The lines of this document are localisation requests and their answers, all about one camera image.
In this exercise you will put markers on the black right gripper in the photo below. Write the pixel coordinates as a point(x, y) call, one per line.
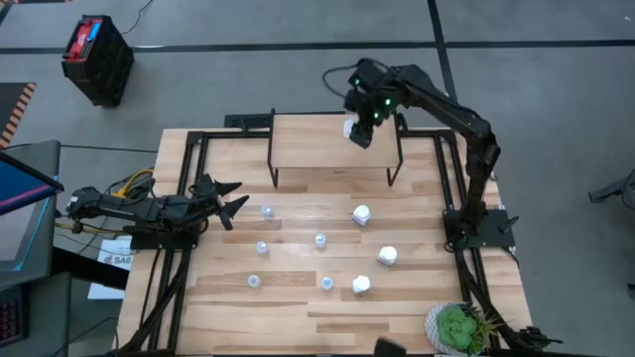
point(369, 106)

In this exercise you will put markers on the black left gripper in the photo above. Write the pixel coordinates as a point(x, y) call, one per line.
point(198, 208)

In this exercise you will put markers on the small plain white bottle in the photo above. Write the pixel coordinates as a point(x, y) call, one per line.
point(320, 240)
point(327, 283)
point(348, 126)

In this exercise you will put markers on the small clear cap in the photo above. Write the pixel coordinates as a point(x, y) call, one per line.
point(254, 281)
point(267, 211)
point(262, 247)

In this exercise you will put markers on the white bottle blue label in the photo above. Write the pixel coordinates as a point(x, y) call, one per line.
point(361, 214)
point(387, 255)
point(360, 284)

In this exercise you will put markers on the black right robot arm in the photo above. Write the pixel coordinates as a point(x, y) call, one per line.
point(446, 106)

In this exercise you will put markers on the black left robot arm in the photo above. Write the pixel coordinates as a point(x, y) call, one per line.
point(114, 205)

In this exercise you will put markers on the wooden shelf black legs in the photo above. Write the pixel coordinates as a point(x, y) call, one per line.
point(322, 141)

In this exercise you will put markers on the black power strip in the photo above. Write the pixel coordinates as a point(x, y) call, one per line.
point(245, 120)

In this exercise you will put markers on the white paper sign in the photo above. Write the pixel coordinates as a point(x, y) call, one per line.
point(111, 258)

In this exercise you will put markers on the black crate red blue top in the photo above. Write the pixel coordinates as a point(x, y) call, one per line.
point(101, 64)

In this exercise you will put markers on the white grey patterned pot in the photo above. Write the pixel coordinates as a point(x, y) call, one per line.
point(432, 324)

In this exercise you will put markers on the computer monitor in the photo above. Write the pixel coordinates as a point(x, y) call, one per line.
point(20, 183)

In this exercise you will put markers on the green succulent plant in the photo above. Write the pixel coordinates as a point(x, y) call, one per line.
point(456, 327)

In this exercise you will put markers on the black hazard-striped floor mat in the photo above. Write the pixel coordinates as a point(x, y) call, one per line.
point(12, 106)

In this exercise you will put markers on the black keyboard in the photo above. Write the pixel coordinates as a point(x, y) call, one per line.
point(10, 322)

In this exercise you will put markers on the black aluminium table frame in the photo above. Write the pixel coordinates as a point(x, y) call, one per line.
point(223, 133)

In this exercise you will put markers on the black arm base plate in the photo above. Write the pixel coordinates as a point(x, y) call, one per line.
point(496, 233)
point(149, 242)

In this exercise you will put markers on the black table-level camera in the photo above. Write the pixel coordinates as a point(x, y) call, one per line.
point(389, 348)

